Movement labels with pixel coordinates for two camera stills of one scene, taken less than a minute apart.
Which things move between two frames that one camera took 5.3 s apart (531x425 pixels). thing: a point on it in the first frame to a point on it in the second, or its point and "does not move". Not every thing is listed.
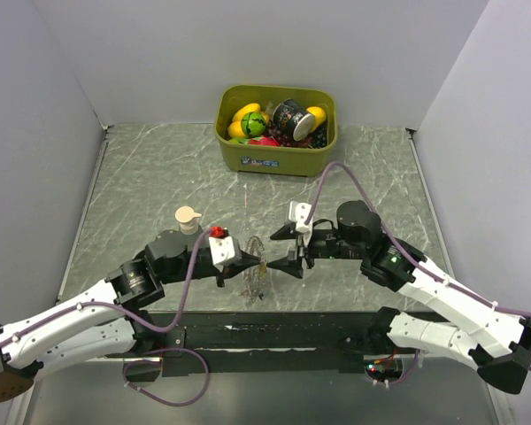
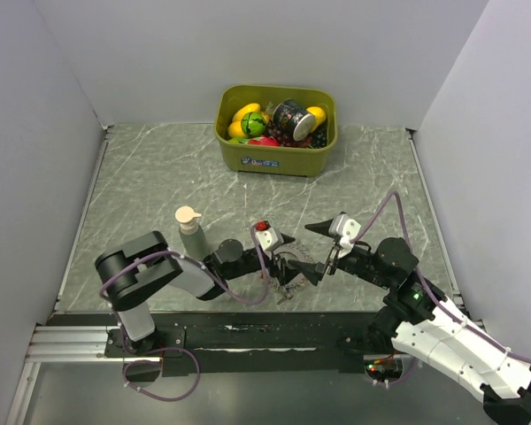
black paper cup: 292,117 does not move
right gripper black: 291,266 to 314,271
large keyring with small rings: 255,276 to 300,251
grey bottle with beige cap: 186,216 does not move
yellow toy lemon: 319,114 does not move
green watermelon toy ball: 253,124 does not move
